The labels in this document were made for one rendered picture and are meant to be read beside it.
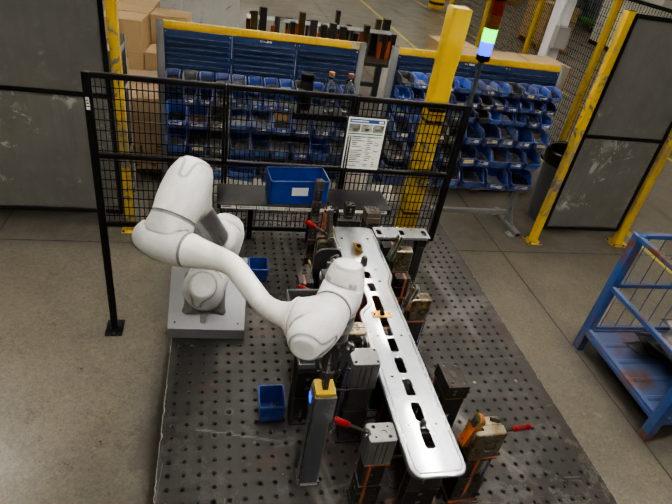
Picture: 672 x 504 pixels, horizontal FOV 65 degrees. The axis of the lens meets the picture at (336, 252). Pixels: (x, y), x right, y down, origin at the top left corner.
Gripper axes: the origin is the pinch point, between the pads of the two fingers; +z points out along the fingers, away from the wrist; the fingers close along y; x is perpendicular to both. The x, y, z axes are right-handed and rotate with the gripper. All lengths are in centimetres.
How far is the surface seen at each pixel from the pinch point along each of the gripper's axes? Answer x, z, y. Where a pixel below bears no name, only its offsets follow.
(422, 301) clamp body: 52, 15, 51
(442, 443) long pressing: -11.2, 19.0, 37.6
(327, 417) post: -3.5, 13.4, 1.7
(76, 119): 263, 32, -125
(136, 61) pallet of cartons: 490, 55, -116
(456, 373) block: 14, 16, 51
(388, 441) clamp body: -13.3, 13.1, 18.3
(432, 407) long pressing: 2.5, 19.0, 39.1
